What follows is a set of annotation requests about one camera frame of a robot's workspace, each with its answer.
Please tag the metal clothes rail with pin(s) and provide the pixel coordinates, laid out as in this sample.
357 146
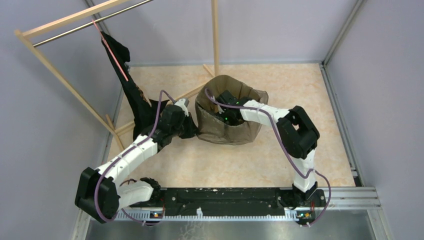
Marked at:
88 24

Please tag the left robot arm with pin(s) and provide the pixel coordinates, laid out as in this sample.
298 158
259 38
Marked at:
101 192

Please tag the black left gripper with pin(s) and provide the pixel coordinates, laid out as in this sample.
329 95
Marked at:
193 130

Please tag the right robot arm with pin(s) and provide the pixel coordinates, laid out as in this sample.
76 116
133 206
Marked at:
294 131

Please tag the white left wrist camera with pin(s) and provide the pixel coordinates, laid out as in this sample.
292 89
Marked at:
183 104

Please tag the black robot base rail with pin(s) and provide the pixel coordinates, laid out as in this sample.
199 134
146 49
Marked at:
231 202

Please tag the dark translucent trash bag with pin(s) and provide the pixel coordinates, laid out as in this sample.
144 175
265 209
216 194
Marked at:
214 130

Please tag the pink clothes hanger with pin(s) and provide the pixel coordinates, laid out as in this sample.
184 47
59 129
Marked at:
111 52

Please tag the wooden clothes rack frame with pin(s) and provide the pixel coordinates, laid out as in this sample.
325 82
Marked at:
37 105

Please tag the black hanging t-shirt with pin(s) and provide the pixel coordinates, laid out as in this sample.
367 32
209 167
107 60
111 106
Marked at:
144 110

